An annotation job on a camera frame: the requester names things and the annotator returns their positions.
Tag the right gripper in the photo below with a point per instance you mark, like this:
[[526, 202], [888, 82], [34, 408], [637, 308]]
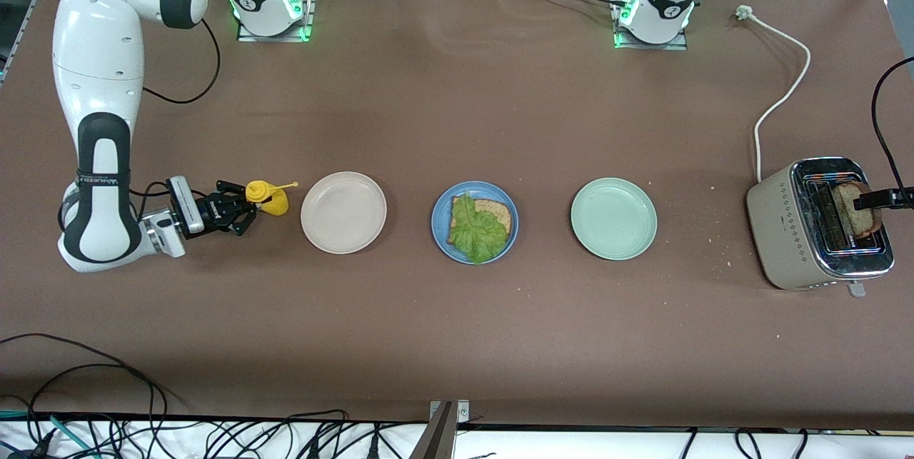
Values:
[[215, 213]]

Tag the brown bread slice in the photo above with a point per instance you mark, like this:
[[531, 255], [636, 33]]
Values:
[[496, 213], [860, 223]]

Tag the yellow squeeze bottle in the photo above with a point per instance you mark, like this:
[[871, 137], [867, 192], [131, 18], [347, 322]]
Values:
[[275, 202]]

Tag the green lettuce leaf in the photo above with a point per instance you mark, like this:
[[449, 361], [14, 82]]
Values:
[[478, 234]]

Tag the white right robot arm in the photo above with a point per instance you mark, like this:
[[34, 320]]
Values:
[[96, 52]]

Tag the white round plate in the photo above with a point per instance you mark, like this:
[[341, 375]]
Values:
[[343, 213]]

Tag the blue round plate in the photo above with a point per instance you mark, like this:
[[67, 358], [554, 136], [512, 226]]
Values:
[[439, 230]]

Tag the pale green round plate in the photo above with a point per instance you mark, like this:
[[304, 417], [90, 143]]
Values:
[[614, 218]]

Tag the beige chrome toaster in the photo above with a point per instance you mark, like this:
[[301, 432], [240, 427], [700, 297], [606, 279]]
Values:
[[782, 230]]

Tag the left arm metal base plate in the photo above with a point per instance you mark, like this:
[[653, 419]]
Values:
[[650, 46]]

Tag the metal table bracket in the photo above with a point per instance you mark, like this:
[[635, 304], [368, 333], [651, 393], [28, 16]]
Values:
[[439, 437]]

